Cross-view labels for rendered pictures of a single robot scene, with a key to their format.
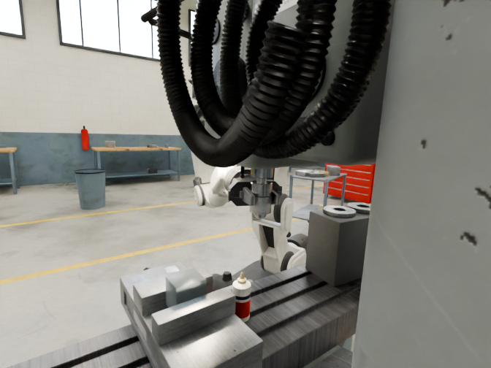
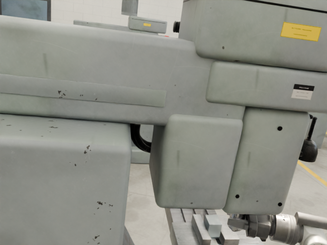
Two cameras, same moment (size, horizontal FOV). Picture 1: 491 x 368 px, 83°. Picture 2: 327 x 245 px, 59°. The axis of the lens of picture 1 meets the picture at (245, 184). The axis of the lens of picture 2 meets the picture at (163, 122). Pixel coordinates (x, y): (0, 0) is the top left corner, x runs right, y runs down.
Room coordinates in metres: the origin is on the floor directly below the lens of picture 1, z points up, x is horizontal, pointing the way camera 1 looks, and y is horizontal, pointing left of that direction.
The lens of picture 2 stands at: (0.68, -0.87, 1.78)
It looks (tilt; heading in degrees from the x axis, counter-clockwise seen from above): 18 degrees down; 116
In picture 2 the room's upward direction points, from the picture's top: 8 degrees clockwise
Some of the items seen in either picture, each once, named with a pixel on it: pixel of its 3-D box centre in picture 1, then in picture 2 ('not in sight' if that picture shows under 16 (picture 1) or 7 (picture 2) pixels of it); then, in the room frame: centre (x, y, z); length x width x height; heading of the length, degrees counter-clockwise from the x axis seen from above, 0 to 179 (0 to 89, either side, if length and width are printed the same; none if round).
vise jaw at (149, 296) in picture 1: (174, 288); (224, 230); (0.53, 0.14, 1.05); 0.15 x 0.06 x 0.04; 127
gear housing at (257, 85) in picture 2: not in sight; (255, 79); (0.55, -0.06, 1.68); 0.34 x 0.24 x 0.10; 35
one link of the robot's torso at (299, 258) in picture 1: (283, 258); not in sight; (1.46, -0.22, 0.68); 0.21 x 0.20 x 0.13; 144
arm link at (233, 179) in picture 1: (248, 188); (265, 225); (0.67, -0.01, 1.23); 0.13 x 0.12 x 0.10; 107
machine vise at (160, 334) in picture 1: (180, 309); (216, 237); (0.51, 0.12, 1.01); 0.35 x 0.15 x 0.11; 37
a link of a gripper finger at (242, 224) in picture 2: (274, 196); (237, 224); (0.59, -0.06, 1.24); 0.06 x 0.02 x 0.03; 17
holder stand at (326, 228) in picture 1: (348, 239); not in sight; (0.81, -0.32, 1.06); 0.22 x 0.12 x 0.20; 119
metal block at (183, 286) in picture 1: (185, 291); (211, 225); (0.48, 0.11, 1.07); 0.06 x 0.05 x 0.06; 127
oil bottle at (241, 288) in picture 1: (241, 295); not in sight; (0.57, 0.00, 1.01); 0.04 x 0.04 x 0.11
